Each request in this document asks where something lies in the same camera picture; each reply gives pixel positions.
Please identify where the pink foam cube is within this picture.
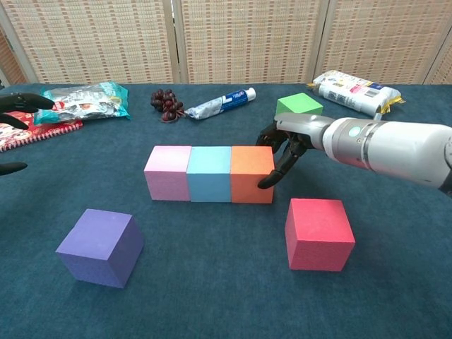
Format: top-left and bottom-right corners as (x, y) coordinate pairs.
(143, 145), (194, 202)

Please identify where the woven folding screen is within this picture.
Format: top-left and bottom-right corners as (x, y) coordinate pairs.
(0, 0), (452, 85)

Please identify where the orange foam cube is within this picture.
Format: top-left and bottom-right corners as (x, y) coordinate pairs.
(230, 145), (276, 205)

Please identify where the purple foam cube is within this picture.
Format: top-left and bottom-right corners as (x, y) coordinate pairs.
(55, 208), (145, 290)

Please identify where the red foam cube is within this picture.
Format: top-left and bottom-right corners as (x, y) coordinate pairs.
(285, 198), (356, 273)

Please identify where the blue white toothpaste tube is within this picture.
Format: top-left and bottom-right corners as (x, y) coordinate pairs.
(184, 87), (257, 121)

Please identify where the teal snack bag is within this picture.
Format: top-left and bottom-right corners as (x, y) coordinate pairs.
(33, 81), (132, 126)

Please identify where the green foam cube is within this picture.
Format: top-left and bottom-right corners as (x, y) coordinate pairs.
(275, 92), (324, 116)

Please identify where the dark red grape bunch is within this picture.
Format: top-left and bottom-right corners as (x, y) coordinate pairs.
(150, 88), (186, 124)

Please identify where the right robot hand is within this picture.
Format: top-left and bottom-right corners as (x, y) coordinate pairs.
(255, 112), (335, 190)

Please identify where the teal felt table cover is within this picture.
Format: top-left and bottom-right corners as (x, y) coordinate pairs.
(0, 83), (452, 339)

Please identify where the white yellow snack bag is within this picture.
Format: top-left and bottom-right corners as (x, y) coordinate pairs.
(306, 70), (406, 119)

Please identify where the red snack packet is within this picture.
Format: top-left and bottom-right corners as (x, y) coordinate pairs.
(0, 105), (85, 153)

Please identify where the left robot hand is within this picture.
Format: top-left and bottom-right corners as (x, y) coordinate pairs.
(0, 92), (57, 177)

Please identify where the light blue foam cube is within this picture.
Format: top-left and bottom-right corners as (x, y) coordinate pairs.
(186, 145), (233, 203)

